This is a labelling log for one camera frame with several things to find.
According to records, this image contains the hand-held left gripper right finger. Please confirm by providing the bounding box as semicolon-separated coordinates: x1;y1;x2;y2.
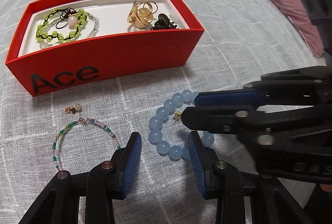
188;130;313;224

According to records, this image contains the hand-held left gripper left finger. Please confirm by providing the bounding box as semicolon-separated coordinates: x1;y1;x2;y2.
19;132;143;224

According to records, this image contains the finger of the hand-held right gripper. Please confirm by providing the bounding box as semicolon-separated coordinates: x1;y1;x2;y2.
180;105;276;148
193;65;328;108

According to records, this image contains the blue bead bracelet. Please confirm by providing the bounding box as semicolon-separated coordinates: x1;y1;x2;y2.
148;89;216;161

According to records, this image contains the multicolour seed bead bracelet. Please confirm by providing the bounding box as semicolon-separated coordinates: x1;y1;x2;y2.
52;118;121;171

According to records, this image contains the small gold charm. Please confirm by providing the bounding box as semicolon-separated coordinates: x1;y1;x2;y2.
64;104;83;113

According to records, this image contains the black hair claw clip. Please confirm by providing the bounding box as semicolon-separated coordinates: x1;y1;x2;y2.
150;14;180;31

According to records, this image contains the red cardboard box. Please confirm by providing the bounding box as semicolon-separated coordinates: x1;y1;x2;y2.
5;0;205;97

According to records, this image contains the gold scarf ring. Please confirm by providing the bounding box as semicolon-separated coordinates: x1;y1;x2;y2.
127;1;157;30

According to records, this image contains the clear bead bracelet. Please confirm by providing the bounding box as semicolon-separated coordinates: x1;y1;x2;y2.
39;15;100;49

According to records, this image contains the green bead bracelet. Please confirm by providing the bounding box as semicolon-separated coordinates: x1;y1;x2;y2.
35;8;89;44

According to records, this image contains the grey checked bedsheet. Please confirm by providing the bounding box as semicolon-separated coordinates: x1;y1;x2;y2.
0;0;332;224

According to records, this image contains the dark furniture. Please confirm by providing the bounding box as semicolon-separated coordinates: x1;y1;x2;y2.
292;0;332;69

